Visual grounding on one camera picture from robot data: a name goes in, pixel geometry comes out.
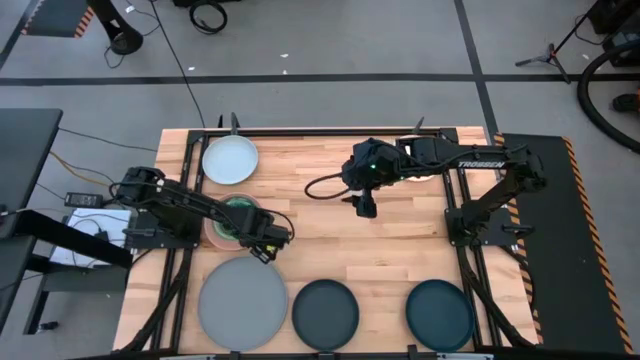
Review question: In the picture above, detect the black side desk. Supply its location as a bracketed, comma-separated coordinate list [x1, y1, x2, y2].
[0, 107, 134, 336]

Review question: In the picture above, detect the coiled black cable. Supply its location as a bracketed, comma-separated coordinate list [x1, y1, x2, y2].
[188, 0, 229, 36]

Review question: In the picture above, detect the large black hazard-striped mat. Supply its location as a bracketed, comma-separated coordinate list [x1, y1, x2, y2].
[492, 132, 636, 356]

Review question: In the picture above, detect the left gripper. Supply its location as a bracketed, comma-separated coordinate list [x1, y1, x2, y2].
[238, 207, 291, 265]

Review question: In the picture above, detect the black tripod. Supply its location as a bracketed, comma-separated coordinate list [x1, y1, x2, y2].
[514, 0, 604, 85]

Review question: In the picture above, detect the large grey plate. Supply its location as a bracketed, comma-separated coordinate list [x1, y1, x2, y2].
[197, 255, 290, 353]

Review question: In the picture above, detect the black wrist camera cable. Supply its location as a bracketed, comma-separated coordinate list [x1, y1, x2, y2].
[304, 172, 356, 201]
[269, 208, 297, 244]

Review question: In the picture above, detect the yellow cable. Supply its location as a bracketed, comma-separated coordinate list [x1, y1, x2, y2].
[48, 151, 114, 189]

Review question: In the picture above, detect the black aluminium table frame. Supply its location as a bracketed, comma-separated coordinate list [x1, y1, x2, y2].
[119, 127, 539, 360]

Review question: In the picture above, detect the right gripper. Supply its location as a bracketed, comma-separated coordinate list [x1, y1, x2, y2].
[341, 138, 404, 220]

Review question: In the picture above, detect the pink plate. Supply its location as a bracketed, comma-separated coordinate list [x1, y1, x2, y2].
[203, 192, 266, 252]

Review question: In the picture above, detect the white paper sheet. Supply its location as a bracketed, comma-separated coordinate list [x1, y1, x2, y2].
[49, 207, 132, 269]

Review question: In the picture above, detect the black power adapter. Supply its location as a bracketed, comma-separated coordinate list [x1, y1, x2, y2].
[64, 192, 105, 209]

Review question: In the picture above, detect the small green transparent plate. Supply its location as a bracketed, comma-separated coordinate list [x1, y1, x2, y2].
[213, 195, 259, 239]

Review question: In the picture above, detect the thick black hose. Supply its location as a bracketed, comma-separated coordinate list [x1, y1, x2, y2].
[576, 39, 640, 154]

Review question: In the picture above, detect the long black floor cable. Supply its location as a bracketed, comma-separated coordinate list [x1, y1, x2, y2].
[148, 0, 207, 129]

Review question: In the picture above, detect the black equipment case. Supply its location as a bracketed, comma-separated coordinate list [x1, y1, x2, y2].
[587, 0, 640, 69]

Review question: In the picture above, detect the black foot with orange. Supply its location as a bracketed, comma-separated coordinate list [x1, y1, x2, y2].
[612, 91, 640, 114]

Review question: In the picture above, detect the dark grey plate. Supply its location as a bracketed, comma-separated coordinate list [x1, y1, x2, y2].
[291, 278, 361, 353]

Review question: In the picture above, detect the black stand with round base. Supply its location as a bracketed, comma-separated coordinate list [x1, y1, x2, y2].
[87, 0, 146, 57]

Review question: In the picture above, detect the dark teal plate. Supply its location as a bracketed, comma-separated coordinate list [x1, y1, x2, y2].
[405, 278, 476, 353]

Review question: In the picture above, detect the small black hazard-striped mat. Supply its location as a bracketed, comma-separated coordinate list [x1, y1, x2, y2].
[19, 0, 96, 40]

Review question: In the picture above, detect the light blue plate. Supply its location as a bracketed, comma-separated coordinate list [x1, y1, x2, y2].
[201, 134, 260, 186]

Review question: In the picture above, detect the thin black desk cable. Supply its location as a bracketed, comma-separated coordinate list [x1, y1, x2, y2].
[58, 127, 159, 153]

